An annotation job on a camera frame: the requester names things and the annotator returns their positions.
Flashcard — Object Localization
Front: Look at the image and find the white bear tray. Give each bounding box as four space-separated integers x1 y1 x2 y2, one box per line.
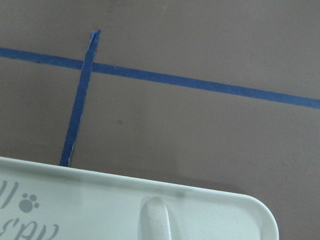
0 157 279 240

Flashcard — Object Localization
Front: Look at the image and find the white ceramic spoon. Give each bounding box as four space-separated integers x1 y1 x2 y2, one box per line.
139 196 174 240

